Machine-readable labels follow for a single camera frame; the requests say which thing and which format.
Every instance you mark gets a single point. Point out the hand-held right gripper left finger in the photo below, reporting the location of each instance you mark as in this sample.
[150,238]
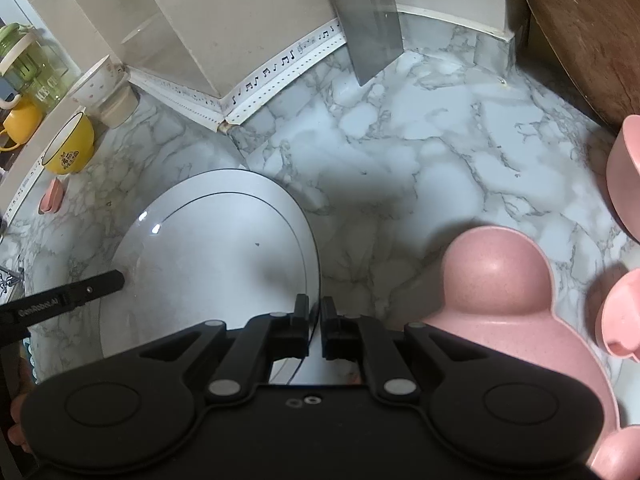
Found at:
[300,327]

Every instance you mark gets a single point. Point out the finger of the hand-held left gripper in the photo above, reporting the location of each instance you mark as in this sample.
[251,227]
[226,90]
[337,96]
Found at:
[65,300]

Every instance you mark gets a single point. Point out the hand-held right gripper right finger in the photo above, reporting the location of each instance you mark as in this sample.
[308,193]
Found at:
[328,330]

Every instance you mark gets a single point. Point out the white round plate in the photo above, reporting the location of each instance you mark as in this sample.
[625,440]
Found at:
[215,245]

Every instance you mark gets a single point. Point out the person's left hand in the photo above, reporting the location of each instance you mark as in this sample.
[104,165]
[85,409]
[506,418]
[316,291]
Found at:
[16,425]

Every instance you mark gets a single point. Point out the pink soap holder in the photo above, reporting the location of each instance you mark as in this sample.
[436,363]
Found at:
[51,196]

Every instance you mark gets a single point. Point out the yellow bowl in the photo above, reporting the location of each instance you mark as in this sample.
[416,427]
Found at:
[72,145]

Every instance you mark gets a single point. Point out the pink mouse-shaped plate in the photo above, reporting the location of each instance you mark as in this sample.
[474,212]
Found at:
[505,310]

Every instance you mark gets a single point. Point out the yellow mug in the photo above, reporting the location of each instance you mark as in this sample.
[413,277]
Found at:
[20,120]

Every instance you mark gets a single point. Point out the beige cup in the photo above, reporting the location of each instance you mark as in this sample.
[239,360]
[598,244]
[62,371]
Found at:
[119,107]

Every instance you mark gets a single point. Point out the white dotted cup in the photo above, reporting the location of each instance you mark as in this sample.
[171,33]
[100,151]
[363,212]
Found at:
[95,82]

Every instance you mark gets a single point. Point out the green glass pitcher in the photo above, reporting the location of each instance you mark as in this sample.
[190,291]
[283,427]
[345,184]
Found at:
[35,65]

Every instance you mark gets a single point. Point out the music note edging strip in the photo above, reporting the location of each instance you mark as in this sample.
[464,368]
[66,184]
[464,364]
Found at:
[280,67]

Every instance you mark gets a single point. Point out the small pink bowl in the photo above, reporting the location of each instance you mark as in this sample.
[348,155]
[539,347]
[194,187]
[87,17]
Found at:
[622,315]

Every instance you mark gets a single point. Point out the steel cleaver knife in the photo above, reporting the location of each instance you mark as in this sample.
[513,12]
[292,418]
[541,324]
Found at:
[370,25]

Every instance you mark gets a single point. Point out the round wooden cutting board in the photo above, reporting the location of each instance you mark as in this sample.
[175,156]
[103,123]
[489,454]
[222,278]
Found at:
[585,25]

